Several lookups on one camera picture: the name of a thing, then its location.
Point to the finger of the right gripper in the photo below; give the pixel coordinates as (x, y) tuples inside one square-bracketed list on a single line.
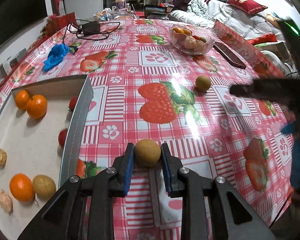
[(262, 89)]

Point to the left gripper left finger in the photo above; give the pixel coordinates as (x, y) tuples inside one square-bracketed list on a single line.
[(83, 208)]

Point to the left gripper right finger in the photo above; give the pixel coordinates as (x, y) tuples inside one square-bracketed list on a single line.
[(210, 205)]

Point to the green brown kiwi fruit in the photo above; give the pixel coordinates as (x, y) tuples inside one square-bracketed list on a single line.
[(44, 186)]

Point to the orange mandarin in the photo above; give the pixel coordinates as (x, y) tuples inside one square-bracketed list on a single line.
[(21, 99), (36, 107), (21, 188)]

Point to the red cherry tomato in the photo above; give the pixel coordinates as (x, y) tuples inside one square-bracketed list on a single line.
[(72, 104), (62, 137)]

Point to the brown walnut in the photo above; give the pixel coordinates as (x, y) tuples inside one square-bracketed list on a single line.
[(6, 202), (3, 158)]

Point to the right hand blue glove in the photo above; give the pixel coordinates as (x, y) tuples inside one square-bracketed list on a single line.
[(291, 128)]

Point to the black smartphone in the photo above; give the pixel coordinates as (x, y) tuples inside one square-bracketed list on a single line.
[(229, 56)]

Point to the grey blanket covered sofa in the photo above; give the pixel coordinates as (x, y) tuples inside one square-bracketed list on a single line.
[(204, 14)]

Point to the white cardboard tray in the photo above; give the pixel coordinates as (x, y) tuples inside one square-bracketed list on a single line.
[(32, 145)]

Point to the red embroidered cushion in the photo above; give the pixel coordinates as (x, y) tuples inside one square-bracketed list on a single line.
[(248, 6)]

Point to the glass fruit bowl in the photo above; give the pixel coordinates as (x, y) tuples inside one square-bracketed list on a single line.
[(190, 42)]

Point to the pink strawberry tablecloth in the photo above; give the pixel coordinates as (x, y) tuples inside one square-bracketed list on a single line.
[(145, 88)]

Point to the blue crumpled glove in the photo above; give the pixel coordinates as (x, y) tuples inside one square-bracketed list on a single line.
[(55, 56)]

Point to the black power adapter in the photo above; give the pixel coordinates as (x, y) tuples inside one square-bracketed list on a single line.
[(91, 28)]

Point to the red gift box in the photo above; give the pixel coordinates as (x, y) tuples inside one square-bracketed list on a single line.
[(56, 23)]

